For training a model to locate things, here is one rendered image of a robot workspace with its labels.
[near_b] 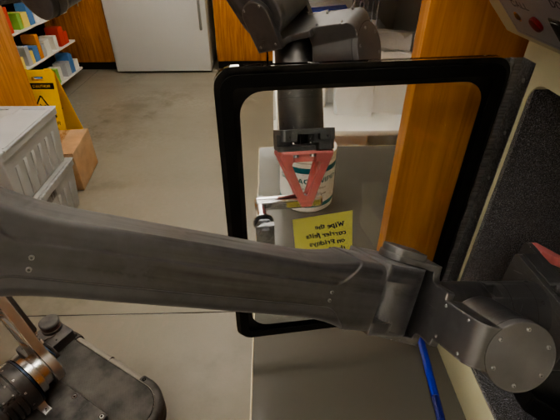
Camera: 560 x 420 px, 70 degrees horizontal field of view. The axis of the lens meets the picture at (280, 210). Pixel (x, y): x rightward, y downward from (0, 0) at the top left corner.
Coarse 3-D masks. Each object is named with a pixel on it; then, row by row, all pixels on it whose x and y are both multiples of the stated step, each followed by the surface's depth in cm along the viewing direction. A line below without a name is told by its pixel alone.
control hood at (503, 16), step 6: (492, 0) 37; (498, 0) 36; (492, 6) 38; (498, 6) 37; (498, 12) 38; (504, 12) 37; (504, 18) 38; (504, 24) 39; (510, 24) 38; (510, 30) 39; (516, 30) 38; (522, 36) 37; (540, 42) 35; (552, 48) 33
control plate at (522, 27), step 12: (504, 0) 34; (516, 0) 32; (528, 0) 30; (540, 0) 29; (552, 0) 27; (528, 12) 32; (540, 12) 30; (552, 12) 28; (516, 24) 36; (528, 24) 34; (528, 36) 36; (540, 36) 33; (552, 36) 31
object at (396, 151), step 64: (256, 64) 38; (256, 128) 41; (320, 128) 42; (384, 128) 43; (448, 128) 44; (256, 192) 46; (320, 192) 47; (384, 192) 48; (448, 192) 50; (256, 320) 59
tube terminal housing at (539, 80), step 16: (528, 48) 41; (544, 48) 38; (544, 64) 38; (544, 80) 39; (528, 96) 41; (512, 128) 44; (496, 176) 47; (480, 224) 51; (448, 352) 61; (448, 368) 61; (464, 368) 56; (464, 384) 56; (464, 400) 56; (480, 400) 51; (480, 416) 52
